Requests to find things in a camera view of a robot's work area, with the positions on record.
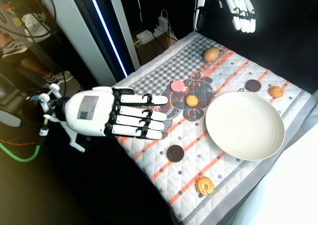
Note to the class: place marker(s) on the brown cardboard box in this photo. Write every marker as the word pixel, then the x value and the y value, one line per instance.
pixel 156 52

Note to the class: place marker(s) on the pink sandwich cookie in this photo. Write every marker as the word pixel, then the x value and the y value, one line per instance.
pixel 178 86

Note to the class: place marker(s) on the yellow swirl butter cookie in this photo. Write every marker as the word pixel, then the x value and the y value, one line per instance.
pixel 204 185
pixel 275 92

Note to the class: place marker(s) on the brown egg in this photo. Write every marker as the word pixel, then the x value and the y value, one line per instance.
pixel 211 54

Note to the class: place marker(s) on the white power strip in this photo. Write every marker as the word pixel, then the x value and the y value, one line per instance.
pixel 145 37

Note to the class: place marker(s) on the grey bear print quilt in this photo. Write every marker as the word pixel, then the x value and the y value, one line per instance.
pixel 179 175

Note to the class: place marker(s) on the person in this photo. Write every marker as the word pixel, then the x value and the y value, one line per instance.
pixel 32 64

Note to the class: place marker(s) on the cream round plate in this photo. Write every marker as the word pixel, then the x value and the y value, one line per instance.
pixel 244 125

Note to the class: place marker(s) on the dark chocolate sandwich cookie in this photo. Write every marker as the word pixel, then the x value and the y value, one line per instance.
pixel 175 153
pixel 253 85

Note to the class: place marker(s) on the grey column with blue light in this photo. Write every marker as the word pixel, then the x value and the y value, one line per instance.
pixel 74 31

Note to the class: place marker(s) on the white charger block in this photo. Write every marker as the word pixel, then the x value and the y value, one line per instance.
pixel 163 22

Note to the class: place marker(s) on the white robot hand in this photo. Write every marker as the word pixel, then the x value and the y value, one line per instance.
pixel 239 4
pixel 84 110

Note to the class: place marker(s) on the round yellow biscuit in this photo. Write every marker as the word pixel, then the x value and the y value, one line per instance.
pixel 192 101

